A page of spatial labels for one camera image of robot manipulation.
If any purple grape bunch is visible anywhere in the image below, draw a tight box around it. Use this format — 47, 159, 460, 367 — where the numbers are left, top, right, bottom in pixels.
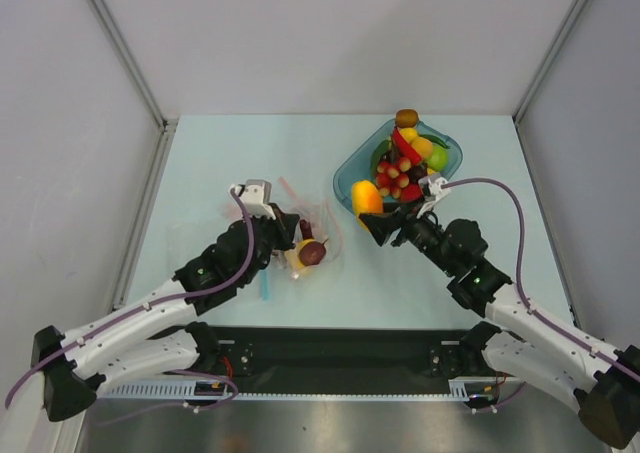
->
299, 219, 314, 240

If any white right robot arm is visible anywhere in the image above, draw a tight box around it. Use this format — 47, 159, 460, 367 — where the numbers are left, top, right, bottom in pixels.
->
359, 210, 639, 450

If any aluminium frame rail right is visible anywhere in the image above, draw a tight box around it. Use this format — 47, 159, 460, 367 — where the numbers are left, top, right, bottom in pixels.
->
512, 0, 591, 127

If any dark purple plum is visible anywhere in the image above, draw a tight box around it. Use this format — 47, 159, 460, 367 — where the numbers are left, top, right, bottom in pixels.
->
407, 165, 428, 184

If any aluminium frame rail left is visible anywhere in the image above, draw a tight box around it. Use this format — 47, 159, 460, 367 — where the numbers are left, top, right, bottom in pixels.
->
74, 0, 176, 309

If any dark purple passion fruit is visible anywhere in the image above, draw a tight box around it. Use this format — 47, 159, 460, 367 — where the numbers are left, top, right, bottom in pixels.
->
298, 239, 327, 267

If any red chili pepper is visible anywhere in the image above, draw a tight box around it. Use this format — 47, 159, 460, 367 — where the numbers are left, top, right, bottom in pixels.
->
391, 127, 422, 165

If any white slotted cable duct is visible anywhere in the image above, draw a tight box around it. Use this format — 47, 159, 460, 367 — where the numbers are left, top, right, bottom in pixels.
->
101, 378, 233, 401

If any orange-yellow apricot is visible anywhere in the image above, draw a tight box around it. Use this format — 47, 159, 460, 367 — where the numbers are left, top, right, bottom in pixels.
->
410, 136, 434, 160

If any green lime fruit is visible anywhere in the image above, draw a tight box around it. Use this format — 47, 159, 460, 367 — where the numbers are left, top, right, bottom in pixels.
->
426, 144, 448, 172

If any aluminium frame rail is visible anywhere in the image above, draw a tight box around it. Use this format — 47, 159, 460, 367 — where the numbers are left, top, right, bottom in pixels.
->
74, 0, 176, 309
512, 0, 591, 127

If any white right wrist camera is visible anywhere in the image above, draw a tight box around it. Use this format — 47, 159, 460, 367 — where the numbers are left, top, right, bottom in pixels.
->
416, 173, 449, 218

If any red-yellow lychee cluster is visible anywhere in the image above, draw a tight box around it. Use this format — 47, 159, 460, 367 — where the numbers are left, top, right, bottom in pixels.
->
375, 157, 412, 200

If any red strawberry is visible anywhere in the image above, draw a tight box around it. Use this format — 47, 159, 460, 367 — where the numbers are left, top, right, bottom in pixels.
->
400, 184, 423, 203

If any yellow lemon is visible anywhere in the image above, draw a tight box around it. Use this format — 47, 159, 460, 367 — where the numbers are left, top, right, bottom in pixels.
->
399, 127, 419, 143

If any clear bag, blue zipper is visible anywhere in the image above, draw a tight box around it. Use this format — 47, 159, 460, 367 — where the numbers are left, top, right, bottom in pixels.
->
164, 217, 274, 319

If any yellow-orange mango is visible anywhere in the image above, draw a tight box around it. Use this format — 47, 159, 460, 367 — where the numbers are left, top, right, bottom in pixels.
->
351, 180, 384, 230

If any brown kiwi fruit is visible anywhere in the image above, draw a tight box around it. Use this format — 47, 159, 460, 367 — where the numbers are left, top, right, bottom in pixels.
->
394, 109, 419, 128

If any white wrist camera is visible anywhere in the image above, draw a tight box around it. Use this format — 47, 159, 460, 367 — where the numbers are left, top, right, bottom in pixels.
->
229, 179, 276, 220
416, 173, 449, 218

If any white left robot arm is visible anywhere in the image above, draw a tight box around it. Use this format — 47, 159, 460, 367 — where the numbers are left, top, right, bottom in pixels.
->
31, 210, 300, 422

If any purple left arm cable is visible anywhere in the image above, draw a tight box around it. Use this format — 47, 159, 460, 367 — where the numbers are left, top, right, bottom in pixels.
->
4, 187, 259, 409

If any yellow bell pepper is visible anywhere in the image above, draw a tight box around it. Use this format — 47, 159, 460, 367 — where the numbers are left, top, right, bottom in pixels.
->
285, 240, 314, 280

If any teal plastic basket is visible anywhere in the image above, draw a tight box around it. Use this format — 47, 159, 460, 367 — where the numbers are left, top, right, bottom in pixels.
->
333, 119, 463, 213

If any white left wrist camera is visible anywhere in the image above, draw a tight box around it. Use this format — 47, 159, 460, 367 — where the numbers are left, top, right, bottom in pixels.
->
229, 179, 276, 220

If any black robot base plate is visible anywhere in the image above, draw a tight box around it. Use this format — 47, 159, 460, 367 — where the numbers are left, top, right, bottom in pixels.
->
162, 325, 521, 395

